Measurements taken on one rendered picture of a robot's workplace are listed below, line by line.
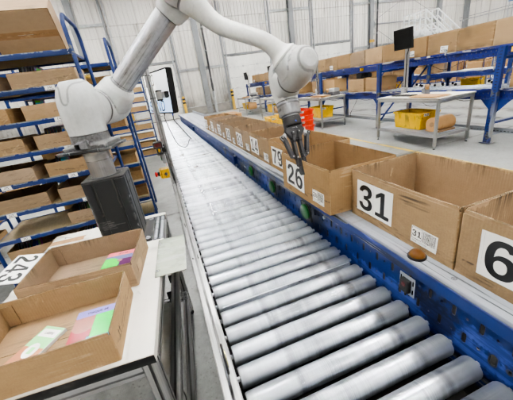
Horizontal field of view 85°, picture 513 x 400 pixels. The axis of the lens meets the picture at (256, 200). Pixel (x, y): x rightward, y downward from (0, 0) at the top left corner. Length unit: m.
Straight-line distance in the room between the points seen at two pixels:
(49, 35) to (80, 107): 1.25
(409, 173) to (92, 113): 1.29
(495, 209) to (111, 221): 1.39
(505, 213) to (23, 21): 2.62
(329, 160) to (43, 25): 2.03
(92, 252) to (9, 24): 1.66
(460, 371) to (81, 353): 0.88
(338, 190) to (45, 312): 1.06
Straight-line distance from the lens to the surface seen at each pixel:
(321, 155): 1.42
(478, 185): 1.10
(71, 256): 1.47
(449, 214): 0.80
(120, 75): 1.51
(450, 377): 0.80
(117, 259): 1.30
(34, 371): 0.96
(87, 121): 1.38
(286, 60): 1.02
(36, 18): 2.55
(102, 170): 1.43
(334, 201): 1.04
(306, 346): 0.80
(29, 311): 1.22
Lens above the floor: 1.37
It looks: 23 degrees down
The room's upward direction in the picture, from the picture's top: 9 degrees counter-clockwise
